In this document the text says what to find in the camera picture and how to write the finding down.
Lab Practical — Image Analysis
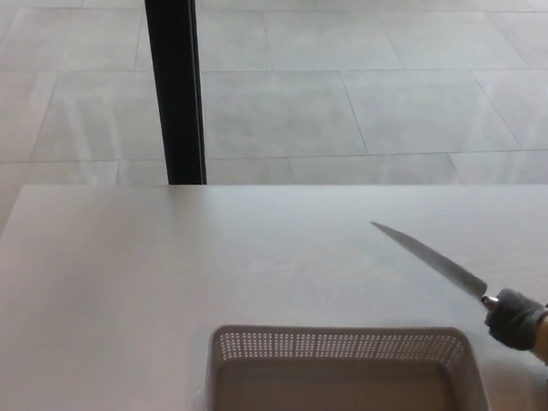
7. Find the grey perforated plastic basket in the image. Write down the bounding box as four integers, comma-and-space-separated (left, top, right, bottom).
205, 316, 495, 411

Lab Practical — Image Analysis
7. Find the black vertical post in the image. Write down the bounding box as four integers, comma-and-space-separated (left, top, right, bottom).
133, 0, 216, 187

